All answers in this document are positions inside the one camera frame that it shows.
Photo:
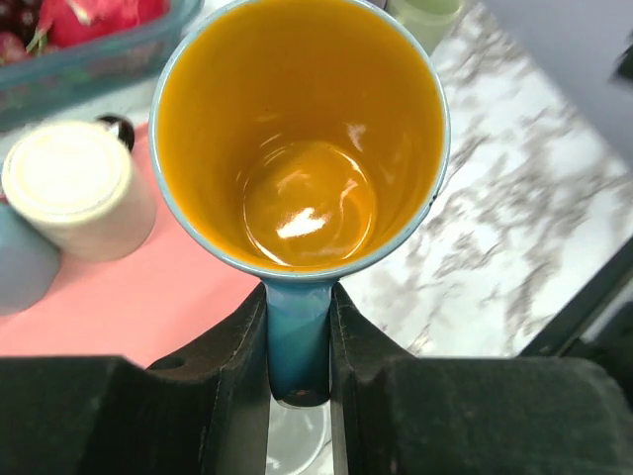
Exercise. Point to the dark grapes in container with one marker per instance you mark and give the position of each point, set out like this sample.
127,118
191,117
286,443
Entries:
20,37

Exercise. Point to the pink plastic tray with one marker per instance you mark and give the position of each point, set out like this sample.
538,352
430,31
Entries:
143,306

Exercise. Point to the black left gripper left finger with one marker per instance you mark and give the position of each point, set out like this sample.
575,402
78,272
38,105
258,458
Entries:
215,416

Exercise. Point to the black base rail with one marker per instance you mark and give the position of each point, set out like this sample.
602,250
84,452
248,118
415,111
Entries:
597,323

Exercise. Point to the cream ceramic mug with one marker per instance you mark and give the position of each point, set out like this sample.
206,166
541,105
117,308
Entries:
76,182

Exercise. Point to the green ceramic mug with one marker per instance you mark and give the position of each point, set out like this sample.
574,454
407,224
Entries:
429,21

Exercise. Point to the red toy dragon fruit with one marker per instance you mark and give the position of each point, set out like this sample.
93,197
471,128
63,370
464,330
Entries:
71,23

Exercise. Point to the light blue faceted mug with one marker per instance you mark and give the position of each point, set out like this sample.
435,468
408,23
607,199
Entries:
29,263

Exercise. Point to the blue-bottom beige mug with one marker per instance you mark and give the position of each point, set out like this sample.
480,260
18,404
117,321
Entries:
299,142

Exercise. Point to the teal plastic fruit container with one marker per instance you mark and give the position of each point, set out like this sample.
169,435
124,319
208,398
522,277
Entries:
37,87

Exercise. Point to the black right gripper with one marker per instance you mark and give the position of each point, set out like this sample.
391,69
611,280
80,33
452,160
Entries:
624,67

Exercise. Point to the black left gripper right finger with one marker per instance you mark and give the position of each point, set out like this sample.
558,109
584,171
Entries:
362,423

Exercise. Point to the small grey-purple mug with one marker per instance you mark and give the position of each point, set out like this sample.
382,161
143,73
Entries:
296,437

